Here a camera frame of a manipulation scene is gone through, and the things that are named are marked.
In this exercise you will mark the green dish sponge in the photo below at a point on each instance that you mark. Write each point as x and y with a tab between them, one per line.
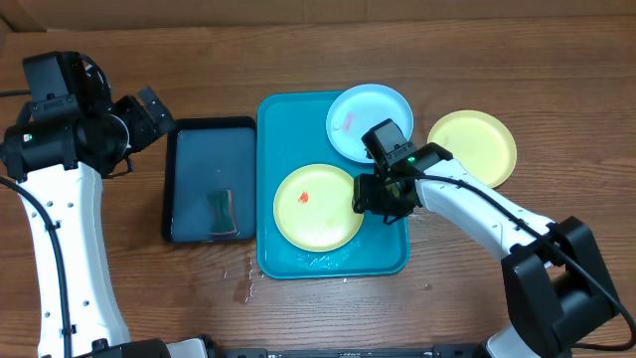
222	212

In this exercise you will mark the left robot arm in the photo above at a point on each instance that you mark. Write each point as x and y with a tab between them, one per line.
57	156

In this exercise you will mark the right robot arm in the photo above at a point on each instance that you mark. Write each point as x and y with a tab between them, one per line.
557	285

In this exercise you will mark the teal plastic serving tray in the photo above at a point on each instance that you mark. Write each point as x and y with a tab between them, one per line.
291	133

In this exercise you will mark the yellow-green plate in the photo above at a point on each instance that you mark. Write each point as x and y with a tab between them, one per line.
481	142
313	210

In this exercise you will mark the light blue plate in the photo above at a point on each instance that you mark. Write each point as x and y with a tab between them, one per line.
356	110

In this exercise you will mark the black water tray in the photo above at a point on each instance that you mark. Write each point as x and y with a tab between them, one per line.
205	155

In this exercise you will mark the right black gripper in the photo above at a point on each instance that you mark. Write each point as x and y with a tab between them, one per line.
374	200

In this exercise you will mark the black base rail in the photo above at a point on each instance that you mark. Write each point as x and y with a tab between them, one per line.
437	351

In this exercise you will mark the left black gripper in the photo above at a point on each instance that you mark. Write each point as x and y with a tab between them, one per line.
147	129

